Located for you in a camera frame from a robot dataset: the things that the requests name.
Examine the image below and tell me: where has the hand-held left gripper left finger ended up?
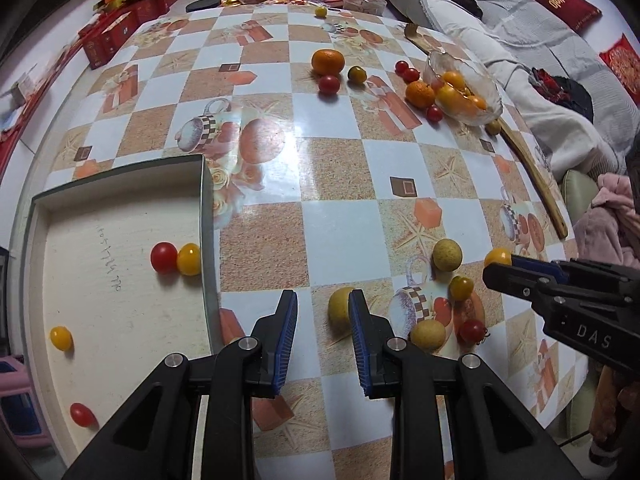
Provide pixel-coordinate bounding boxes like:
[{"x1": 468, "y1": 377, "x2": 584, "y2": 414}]
[{"x1": 62, "y1": 289, "x2": 299, "y2": 480}]

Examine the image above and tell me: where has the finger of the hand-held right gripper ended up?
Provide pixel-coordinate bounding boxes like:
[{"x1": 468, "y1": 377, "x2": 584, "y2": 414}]
[
  {"x1": 482, "y1": 262, "x2": 551, "y2": 306},
  {"x1": 510, "y1": 254, "x2": 581, "y2": 285}
]

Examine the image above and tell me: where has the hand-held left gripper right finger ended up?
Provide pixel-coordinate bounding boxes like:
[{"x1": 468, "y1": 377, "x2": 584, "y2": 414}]
[{"x1": 348, "y1": 288, "x2": 586, "y2": 480}]

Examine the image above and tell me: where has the yellow-green round fruit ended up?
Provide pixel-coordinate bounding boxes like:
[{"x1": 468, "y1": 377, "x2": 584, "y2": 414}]
[
  {"x1": 410, "y1": 320, "x2": 447, "y2": 352},
  {"x1": 432, "y1": 238, "x2": 463, "y2": 270},
  {"x1": 327, "y1": 287, "x2": 357, "y2": 333}
]

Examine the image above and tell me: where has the shallow white cardboard box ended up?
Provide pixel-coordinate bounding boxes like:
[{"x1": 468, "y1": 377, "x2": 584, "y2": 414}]
[{"x1": 20, "y1": 154, "x2": 222, "y2": 463}]

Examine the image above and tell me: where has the person's right forearm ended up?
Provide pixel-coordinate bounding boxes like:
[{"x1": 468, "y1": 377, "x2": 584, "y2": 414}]
[{"x1": 587, "y1": 364, "x2": 640, "y2": 467}]

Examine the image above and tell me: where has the pink fleece garment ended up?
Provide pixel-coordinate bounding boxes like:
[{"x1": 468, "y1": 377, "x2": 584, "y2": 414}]
[{"x1": 572, "y1": 172, "x2": 640, "y2": 267}]

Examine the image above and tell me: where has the pale green chair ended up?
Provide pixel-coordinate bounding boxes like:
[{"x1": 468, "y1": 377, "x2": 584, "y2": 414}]
[{"x1": 561, "y1": 169, "x2": 602, "y2": 223}]

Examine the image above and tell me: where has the long wooden stick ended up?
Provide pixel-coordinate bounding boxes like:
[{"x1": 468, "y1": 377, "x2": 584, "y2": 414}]
[{"x1": 403, "y1": 23, "x2": 569, "y2": 240}]

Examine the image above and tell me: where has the checkered printed tablecloth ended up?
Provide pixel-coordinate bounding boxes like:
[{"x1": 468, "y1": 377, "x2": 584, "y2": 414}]
[{"x1": 10, "y1": 1, "x2": 593, "y2": 480}]

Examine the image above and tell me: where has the black and red garment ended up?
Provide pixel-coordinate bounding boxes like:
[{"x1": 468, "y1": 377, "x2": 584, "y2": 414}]
[{"x1": 530, "y1": 66, "x2": 594, "y2": 122}]

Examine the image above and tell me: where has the clear glass bowl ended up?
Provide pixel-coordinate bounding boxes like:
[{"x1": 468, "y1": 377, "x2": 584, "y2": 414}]
[{"x1": 424, "y1": 51, "x2": 502, "y2": 127}]

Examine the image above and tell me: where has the grey quilted blanket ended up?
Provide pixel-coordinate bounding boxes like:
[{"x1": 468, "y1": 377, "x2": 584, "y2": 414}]
[{"x1": 374, "y1": 0, "x2": 640, "y2": 183}]

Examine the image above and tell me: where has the pink plastic stool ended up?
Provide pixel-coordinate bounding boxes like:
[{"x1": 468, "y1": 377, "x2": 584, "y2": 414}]
[{"x1": 0, "y1": 354, "x2": 52, "y2": 450}]

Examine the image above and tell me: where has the large orange mandarin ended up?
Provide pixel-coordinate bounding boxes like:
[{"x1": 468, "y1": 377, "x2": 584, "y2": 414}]
[{"x1": 311, "y1": 48, "x2": 346, "y2": 76}]

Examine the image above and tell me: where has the long red gift box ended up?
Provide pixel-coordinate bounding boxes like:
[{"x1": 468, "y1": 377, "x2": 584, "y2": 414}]
[{"x1": 81, "y1": 9, "x2": 142, "y2": 70}]

